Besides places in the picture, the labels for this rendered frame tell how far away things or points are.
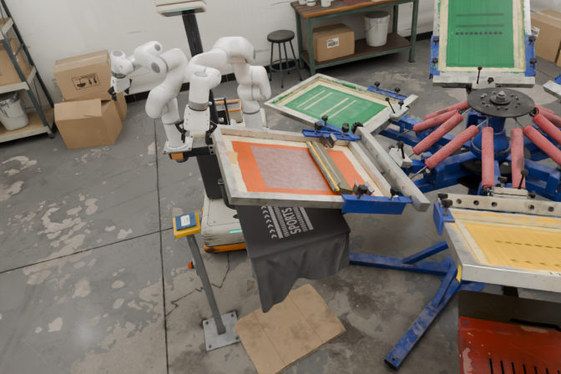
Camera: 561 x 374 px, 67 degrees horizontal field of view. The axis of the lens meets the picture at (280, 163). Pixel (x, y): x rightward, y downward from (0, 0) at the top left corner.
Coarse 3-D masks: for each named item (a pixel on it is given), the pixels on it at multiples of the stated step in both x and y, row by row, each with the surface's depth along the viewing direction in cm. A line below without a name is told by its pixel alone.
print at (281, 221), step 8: (264, 208) 217; (272, 208) 216; (280, 208) 215; (288, 208) 215; (296, 208) 214; (304, 208) 214; (264, 216) 212; (272, 216) 211; (280, 216) 211; (288, 216) 210; (296, 216) 209; (304, 216) 209; (272, 224) 207; (280, 224) 206; (288, 224) 206; (296, 224) 205; (304, 224) 205; (272, 232) 202; (280, 232) 202; (288, 232) 201; (296, 232) 201
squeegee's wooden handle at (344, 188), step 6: (318, 144) 216; (324, 150) 212; (330, 156) 209; (330, 162) 203; (336, 168) 200; (336, 174) 194; (342, 174) 197; (342, 180) 191; (342, 186) 186; (348, 186) 189; (342, 192) 186; (348, 192) 187
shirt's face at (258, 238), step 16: (240, 208) 219; (256, 208) 217; (320, 208) 212; (256, 224) 208; (320, 224) 203; (336, 224) 202; (256, 240) 199; (272, 240) 198; (288, 240) 197; (304, 240) 196
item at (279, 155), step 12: (240, 144) 203; (252, 144) 206; (264, 144) 209; (276, 144) 212; (240, 156) 194; (252, 156) 196; (264, 156) 199; (276, 156) 202; (288, 156) 205; (300, 156) 208; (312, 156) 211; (336, 156) 218; (300, 168) 198; (312, 168) 201; (348, 168) 210
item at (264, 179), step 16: (256, 176) 183; (272, 176) 186; (288, 176) 189; (304, 176) 193; (320, 176) 196; (352, 176) 204; (272, 192) 175; (288, 192) 178; (304, 192) 182; (320, 192) 185
